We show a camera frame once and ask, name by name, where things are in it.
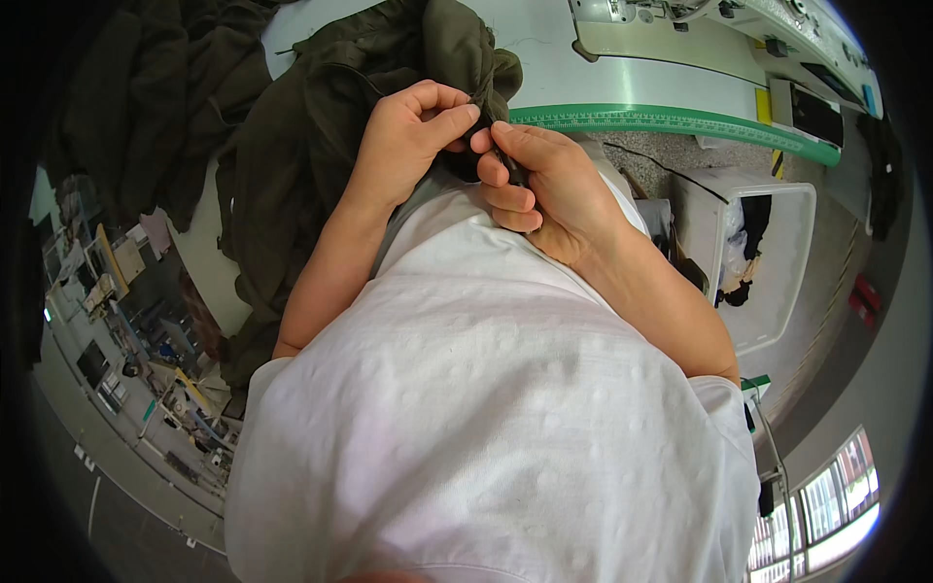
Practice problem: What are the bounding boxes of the person's right hand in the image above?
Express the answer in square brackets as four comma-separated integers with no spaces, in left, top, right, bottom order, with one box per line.
[469,120,633,268]

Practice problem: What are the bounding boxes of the person's left hand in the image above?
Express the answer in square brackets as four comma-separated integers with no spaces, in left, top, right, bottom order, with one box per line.
[341,79,483,214]

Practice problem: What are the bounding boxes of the dark olive garment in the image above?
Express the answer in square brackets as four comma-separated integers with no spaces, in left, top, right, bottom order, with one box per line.
[215,0,526,394]

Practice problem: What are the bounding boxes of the green ruler tape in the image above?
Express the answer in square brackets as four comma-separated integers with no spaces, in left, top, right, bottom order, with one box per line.
[509,104,843,168]

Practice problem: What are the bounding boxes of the clothes in bin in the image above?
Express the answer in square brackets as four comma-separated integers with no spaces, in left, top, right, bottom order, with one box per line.
[716,194,774,309]

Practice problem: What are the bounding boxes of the white sewing machine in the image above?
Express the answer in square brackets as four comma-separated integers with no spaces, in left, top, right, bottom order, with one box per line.
[569,0,886,121]

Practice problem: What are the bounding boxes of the white plastic bin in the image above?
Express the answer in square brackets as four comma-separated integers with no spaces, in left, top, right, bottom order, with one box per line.
[669,170,818,358]

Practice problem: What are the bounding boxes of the person's body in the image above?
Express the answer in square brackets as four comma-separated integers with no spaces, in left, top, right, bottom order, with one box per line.
[225,156,762,583]

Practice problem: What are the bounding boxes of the pile of dark garments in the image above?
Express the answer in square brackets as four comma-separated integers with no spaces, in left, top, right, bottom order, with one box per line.
[44,0,293,234]

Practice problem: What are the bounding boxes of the black control panel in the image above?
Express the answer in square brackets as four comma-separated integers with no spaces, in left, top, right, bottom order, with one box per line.
[769,78,847,149]

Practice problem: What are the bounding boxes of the green and white device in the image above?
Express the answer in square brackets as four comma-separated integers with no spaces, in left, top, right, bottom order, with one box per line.
[741,375,774,437]

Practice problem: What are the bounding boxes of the red object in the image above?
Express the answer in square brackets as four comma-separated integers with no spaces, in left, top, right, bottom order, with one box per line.
[847,273,883,330]

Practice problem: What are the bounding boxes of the black hanging garment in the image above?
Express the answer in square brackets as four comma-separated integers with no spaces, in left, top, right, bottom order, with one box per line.
[856,111,906,243]

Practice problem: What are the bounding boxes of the row of sewing workstations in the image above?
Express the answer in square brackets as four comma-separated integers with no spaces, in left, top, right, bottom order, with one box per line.
[31,166,247,514]

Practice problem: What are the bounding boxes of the windows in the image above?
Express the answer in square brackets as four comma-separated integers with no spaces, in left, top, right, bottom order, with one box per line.
[746,426,881,583]

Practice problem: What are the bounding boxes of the black floor cable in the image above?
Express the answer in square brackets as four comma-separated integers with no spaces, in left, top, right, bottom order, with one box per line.
[604,141,730,206]

